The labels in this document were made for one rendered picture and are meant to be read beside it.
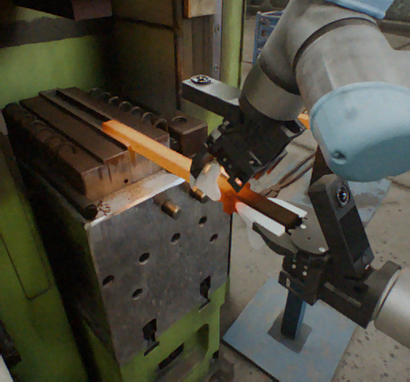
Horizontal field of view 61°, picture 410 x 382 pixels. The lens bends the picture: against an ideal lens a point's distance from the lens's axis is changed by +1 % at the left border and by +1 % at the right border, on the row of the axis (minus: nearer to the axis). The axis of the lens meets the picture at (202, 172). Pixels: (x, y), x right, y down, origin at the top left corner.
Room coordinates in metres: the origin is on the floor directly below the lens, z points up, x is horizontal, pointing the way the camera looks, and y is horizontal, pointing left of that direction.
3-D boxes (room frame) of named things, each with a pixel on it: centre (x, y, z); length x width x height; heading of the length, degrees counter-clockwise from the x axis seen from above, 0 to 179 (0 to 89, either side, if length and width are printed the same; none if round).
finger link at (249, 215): (0.36, -0.07, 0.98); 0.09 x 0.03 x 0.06; 47
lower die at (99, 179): (0.73, 0.29, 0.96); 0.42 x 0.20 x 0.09; 44
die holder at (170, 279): (0.78, 0.26, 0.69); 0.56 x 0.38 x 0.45; 44
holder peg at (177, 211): (0.55, 0.06, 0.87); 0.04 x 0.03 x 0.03; 44
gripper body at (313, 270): (0.30, -0.16, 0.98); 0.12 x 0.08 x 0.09; 44
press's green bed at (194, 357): (0.78, 0.26, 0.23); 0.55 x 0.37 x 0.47; 44
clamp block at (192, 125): (0.75, 0.06, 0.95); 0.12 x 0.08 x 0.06; 44
